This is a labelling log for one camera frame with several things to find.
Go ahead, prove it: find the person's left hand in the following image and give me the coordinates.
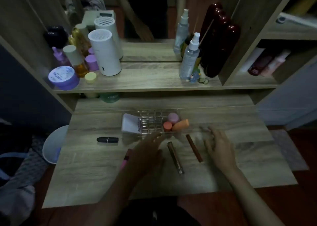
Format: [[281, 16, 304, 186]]
[[124, 132, 167, 179]]

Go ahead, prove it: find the person's right hand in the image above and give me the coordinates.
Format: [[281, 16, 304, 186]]
[[200, 126, 239, 173]]

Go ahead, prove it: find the person's right forearm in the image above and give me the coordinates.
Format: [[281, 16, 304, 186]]
[[224, 166, 286, 226]]

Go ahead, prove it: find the person's left forearm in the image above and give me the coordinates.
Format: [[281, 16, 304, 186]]
[[84, 170, 159, 226]]

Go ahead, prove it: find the brown lipstick tube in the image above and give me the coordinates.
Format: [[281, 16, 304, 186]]
[[185, 134, 204, 163]]

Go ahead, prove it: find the clear acrylic lipstick organizer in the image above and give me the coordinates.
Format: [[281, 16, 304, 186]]
[[121, 109, 193, 139]]

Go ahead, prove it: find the gold lip gloss tube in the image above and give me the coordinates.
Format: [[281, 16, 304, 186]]
[[167, 141, 185, 176]]

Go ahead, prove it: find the pink round capped tube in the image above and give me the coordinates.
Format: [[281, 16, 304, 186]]
[[168, 112, 180, 124]]

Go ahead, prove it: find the orange makeup tube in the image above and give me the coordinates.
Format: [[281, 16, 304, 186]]
[[172, 119, 190, 132]]

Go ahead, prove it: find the white flat sachet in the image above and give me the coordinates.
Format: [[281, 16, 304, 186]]
[[121, 113, 141, 135]]

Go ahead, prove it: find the pink lip gloss tube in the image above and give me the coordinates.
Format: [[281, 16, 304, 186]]
[[120, 149, 132, 170]]

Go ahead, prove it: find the black lipstick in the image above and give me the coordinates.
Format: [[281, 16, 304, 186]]
[[96, 137, 119, 144]]

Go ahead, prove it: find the green jar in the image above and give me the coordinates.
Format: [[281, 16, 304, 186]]
[[100, 93, 121, 103]]

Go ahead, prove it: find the wooden vanity shelf unit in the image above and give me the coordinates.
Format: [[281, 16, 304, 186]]
[[0, 0, 317, 115]]

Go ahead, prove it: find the small blue figurine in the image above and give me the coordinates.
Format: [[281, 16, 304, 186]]
[[190, 68, 201, 84]]

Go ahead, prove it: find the person's dark clothing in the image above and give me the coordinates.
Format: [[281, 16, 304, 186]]
[[115, 198, 201, 226]]

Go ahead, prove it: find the grey floor rug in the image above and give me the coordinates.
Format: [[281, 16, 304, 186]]
[[269, 129, 310, 172]]

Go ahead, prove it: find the clear spray bottle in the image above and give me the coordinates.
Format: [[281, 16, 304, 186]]
[[179, 32, 201, 81]]

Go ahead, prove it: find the small yellow capped jar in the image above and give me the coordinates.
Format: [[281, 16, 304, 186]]
[[84, 72, 98, 84]]

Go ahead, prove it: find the dark red lotion bottle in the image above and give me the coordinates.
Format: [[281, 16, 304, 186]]
[[247, 54, 275, 76]]

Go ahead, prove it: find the white lotion bottle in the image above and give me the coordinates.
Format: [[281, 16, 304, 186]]
[[239, 47, 266, 73]]

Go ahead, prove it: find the dark red tall bottle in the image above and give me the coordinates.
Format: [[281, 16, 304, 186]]
[[200, 23, 241, 78]]

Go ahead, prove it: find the white cylindrical humidifier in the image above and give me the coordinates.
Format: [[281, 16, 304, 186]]
[[88, 29, 122, 77]]

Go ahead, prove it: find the small purple capped jar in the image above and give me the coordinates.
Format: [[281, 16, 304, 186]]
[[85, 54, 100, 72]]

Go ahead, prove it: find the white round stool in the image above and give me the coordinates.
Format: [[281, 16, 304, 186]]
[[42, 125, 69, 165]]

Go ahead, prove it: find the pink lotion bottle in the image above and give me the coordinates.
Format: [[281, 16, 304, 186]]
[[260, 50, 292, 77]]

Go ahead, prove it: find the purple round jar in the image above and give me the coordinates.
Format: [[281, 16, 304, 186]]
[[48, 66, 80, 91]]

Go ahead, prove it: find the amber bottle with white cap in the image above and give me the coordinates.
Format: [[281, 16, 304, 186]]
[[63, 45, 89, 78]]

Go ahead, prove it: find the yellow liquid bottle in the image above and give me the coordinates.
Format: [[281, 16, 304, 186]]
[[71, 23, 91, 57]]

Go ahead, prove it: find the purple dropper bottle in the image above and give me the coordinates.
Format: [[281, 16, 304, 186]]
[[52, 46, 72, 68]]

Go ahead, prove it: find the mirror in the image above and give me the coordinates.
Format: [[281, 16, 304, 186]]
[[53, 0, 187, 62]]

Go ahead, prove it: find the black round case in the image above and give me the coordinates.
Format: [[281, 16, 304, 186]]
[[44, 26, 69, 48]]

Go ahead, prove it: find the pile of clothes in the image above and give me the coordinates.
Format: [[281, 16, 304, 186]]
[[0, 119, 49, 226]]

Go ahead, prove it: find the white flat device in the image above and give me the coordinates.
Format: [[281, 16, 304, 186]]
[[276, 12, 317, 29]]

